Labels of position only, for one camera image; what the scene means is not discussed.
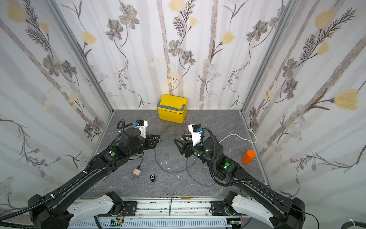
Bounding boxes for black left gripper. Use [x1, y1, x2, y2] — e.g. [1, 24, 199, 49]
[127, 134, 162, 159]

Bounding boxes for black USB cable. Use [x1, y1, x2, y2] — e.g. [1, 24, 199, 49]
[128, 153, 145, 170]

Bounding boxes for pink USB wall charger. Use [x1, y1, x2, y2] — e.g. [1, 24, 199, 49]
[132, 169, 142, 178]

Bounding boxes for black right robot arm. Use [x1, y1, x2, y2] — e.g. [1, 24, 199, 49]
[174, 128, 306, 229]

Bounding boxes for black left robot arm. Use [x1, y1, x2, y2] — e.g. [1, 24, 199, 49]
[1, 119, 161, 229]

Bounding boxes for yellow plastic storage box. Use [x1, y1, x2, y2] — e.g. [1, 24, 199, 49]
[157, 94, 188, 124]

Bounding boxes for black mp3 player left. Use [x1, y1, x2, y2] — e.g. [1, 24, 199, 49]
[150, 175, 156, 182]

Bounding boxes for orange bottle cap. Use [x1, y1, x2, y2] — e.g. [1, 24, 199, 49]
[241, 150, 256, 165]

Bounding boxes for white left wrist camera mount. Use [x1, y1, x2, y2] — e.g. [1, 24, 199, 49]
[135, 120, 148, 138]

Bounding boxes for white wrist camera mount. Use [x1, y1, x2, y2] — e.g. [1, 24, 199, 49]
[135, 120, 148, 138]
[188, 124, 203, 147]

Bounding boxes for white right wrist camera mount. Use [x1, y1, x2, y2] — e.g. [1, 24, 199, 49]
[188, 124, 203, 147]

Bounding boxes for white power strip cord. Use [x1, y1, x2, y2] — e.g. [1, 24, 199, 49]
[218, 128, 257, 145]

